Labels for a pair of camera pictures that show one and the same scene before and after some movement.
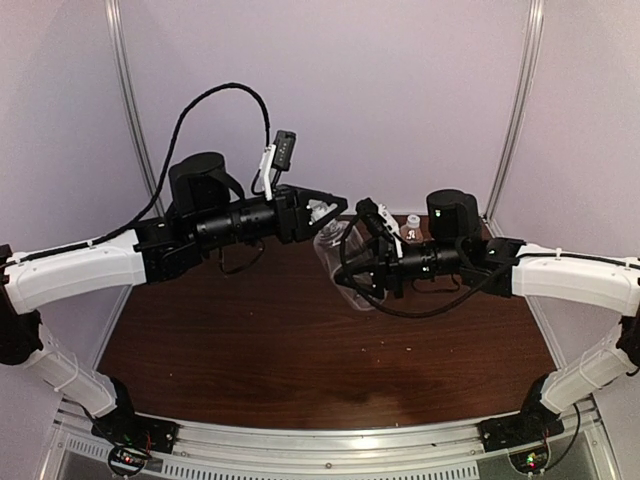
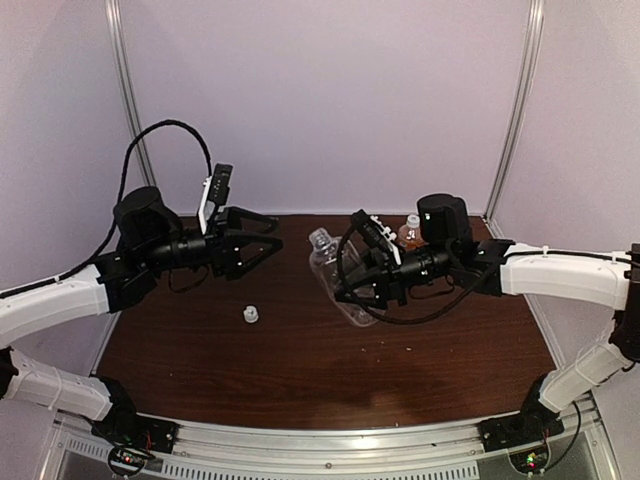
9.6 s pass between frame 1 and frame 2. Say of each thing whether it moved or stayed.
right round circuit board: stayed
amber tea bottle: stayed
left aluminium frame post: stayed
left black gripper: moved
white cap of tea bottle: stayed
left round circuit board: stayed
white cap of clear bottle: moved
